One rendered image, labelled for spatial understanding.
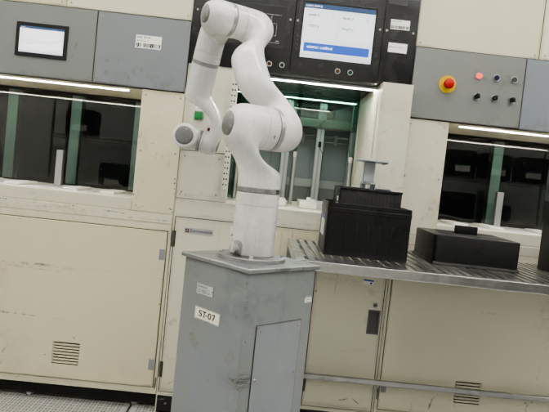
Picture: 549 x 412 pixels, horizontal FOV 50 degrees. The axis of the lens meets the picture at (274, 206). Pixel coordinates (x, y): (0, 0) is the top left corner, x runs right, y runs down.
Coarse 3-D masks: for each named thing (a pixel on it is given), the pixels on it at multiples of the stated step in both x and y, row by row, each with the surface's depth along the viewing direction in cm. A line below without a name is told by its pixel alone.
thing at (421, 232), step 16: (416, 240) 222; (432, 240) 199; (448, 240) 196; (464, 240) 196; (480, 240) 196; (496, 240) 196; (432, 256) 197; (448, 256) 196; (464, 256) 196; (480, 256) 196; (496, 256) 196; (512, 256) 196; (512, 272) 196
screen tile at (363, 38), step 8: (344, 16) 230; (352, 16) 231; (360, 16) 231; (344, 24) 231; (352, 24) 231; (360, 24) 231; (368, 24) 231; (344, 32) 231; (368, 32) 231; (344, 40) 231; (352, 40) 231; (360, 40) 231; (368, 40) 231
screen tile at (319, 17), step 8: (312, 16) 230; (320, 16) 230; (328, 16) 230; (336, 16) 230; (328, 24) 231; (336, 24) 231; (312, 32) 231; (320, 32) 231; (328, 32) 231; (336, 32) 231; (328, 40) 231
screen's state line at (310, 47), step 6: (306, 48) 231; (312, 48) 231; (318, 48) 231; (324, 48) 231; (330, 48) 231; (336, 48) 231; (342, 48) 231; (348, 48) 231; (354, 48) 231; (360, 48) 231; (342, 54) 231; (348, 54) 231; (354, 54) 231; (360, 54) 231; (366, 54) 231
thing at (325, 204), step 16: (336, 208) 191; (352, 208) 191; (368, 208) 191; (384, 208) 190; (400, 208) 208; (320, 224) 215; (336, 224) 191; (352, 224) 191; (368, 224) 191; (384, 224) 191; (400, 224) 191; (320, 240) 207; (336, 240) 191; (352, 240) 191; (368, 240) 191; (384, 240) 191; (400, 240) 191; (352, 256) 191; (368, 256) 191; (384, 256) 191; (400, 256) 191
